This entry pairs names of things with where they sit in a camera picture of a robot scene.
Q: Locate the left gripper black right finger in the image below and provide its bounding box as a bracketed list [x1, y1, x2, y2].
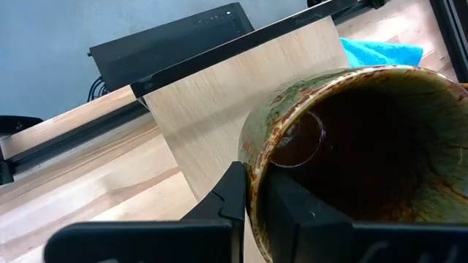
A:
[263, 173, 468, 263]

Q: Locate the turquoise cloth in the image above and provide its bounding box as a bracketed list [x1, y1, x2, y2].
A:
[339, 37, 424, 69]

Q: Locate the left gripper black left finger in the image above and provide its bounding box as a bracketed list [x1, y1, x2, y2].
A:
[43, 161, 246, 263]

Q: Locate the wooden shelf with black frame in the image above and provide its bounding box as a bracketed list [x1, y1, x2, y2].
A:
[129, 0, 358, 202]

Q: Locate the tall brown-green glazed mug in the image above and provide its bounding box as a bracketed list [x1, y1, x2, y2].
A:
[238, 64, 468, 263]

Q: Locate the black electronics box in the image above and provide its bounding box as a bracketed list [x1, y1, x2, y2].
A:
[87, 1, 255, 103]

